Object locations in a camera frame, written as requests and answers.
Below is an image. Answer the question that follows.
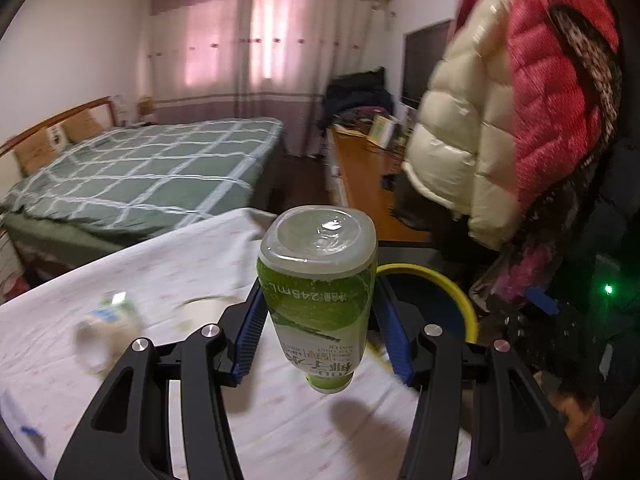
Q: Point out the green label plastic bottle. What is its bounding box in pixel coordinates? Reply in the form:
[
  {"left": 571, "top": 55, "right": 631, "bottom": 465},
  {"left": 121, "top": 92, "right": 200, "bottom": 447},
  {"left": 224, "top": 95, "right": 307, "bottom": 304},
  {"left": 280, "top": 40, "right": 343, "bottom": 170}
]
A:
[{"left": 257, "top": 205, "right": 378, "bottom": 393}]

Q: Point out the yellow rim trash bin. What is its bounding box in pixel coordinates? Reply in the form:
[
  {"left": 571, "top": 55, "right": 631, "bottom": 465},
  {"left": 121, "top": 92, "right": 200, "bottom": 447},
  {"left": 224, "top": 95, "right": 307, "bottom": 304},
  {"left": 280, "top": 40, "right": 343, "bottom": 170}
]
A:
[{"left": 376, "top": 263, "right": 480, "bottom": 344}]

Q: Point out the clear plastic cup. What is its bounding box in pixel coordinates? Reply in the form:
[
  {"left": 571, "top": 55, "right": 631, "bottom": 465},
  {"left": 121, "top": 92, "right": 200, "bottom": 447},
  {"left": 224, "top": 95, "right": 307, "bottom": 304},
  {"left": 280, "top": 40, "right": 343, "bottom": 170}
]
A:
[{"left": 74, "top": 290, "right": 144, "bottom": 377}]

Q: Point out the blue white wrapper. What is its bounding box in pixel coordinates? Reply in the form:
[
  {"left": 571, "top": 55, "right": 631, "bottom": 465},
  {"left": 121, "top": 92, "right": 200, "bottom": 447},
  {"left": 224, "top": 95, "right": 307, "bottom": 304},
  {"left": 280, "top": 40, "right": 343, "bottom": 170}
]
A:
[{"left": 1, "top": 388, "right": 47, "bottom": 458}]

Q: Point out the white floral table cloth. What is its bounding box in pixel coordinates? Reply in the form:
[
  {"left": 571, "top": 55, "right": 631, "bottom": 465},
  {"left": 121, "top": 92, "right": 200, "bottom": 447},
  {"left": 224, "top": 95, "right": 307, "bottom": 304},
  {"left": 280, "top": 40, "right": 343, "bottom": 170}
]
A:
[{"left": 1, "top": 208, "right": 418, "bottom": 479}]

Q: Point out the white paper cup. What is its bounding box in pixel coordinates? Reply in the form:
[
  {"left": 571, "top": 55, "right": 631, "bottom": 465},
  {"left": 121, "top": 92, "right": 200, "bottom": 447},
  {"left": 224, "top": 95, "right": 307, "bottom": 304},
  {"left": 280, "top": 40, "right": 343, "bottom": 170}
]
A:
[{"left": 174, "top": 296, "right": 240, "bottom": 337}]

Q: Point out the green plaid bed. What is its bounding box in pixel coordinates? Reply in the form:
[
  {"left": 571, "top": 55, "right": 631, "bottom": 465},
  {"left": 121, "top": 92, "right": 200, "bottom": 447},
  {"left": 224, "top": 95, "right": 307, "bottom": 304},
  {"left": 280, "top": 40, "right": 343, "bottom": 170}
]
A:
[{"left": 1, "top": 117, "right": 284, "bottom": 269}]

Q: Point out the cream puffer jacket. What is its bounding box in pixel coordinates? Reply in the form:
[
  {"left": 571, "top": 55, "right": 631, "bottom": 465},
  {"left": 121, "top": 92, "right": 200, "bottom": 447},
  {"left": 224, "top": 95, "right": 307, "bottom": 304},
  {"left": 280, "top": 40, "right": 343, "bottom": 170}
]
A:
[{"left": 402, "top": 0, "right": 520, "bottom": 249}]

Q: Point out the wooden headboard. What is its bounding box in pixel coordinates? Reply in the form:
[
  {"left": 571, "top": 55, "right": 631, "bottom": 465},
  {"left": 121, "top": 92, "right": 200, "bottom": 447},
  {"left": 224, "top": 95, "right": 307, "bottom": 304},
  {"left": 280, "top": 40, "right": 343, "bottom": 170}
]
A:
[{"left": 0, "top": 96, "right": 117, "bottom": 156}]

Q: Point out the left brown pillow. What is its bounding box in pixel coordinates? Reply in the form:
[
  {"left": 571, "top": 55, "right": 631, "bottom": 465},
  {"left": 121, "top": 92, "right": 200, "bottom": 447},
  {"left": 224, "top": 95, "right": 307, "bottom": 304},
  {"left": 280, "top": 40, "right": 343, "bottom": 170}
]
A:
[{"left": 13, "top": 128, "right": 58, "bottom": 176}]

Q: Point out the brown pillow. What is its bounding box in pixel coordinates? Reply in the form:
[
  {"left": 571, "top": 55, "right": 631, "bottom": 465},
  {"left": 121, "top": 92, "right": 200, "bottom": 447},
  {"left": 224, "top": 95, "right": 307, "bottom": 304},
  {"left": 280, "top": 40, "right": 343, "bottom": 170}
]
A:
[
  {"left": 13, "top": 128, "right": 58, "bottom": 176},
  {"left": 61, "top": 110, "right": 105, "bottom": 144}
]

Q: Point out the wooden desk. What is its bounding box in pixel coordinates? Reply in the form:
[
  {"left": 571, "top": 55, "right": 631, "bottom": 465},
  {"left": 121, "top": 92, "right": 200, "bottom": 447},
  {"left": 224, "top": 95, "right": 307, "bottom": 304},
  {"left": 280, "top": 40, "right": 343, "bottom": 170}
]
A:
[{"left": 324, "top": 128, "right": 431, "bottom": 246}]

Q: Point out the right brown pillow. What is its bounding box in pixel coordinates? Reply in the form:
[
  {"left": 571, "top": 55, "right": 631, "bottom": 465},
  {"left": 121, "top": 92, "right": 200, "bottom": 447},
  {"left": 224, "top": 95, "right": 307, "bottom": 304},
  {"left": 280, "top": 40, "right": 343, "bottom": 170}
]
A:
[{"left": 61, "top": 110, "right": 105, "bottom": 144}]

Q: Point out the black bag on desk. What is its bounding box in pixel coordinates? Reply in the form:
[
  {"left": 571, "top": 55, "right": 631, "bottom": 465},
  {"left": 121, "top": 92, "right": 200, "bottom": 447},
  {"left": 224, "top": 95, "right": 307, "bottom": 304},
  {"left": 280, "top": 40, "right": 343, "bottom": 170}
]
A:
[{"left": 317, "top": 67, "right": 394, "bottom": 130}]

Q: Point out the red puffer jacket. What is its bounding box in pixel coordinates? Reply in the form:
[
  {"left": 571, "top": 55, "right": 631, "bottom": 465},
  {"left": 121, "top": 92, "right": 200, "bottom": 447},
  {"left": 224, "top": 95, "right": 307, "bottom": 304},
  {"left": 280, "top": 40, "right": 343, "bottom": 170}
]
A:
[{"left": 454, "top": 0, "right": 622, "bottom": 216}]

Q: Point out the black television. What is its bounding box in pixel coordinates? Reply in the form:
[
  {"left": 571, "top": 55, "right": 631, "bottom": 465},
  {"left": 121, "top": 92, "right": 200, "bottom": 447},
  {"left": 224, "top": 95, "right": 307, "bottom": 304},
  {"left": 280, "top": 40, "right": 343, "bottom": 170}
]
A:
[{"left": 400, "top": 20, "right": 452, "bottom": 108}]

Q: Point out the pink white curtain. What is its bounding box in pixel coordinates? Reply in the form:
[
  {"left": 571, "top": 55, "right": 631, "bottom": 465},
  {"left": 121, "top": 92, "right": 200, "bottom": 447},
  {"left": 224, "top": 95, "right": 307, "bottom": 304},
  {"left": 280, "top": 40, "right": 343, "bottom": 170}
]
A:
[{"left": 148, "top": 0, "right": 374, "bottom": 156}]

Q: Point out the picture frame on desk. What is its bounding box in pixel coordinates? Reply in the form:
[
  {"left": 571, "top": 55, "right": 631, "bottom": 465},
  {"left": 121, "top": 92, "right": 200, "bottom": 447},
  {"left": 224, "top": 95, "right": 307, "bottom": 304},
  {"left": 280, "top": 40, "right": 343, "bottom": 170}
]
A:
[{"left": 367, "top": 115, "right": 398, "bottom": 150}]

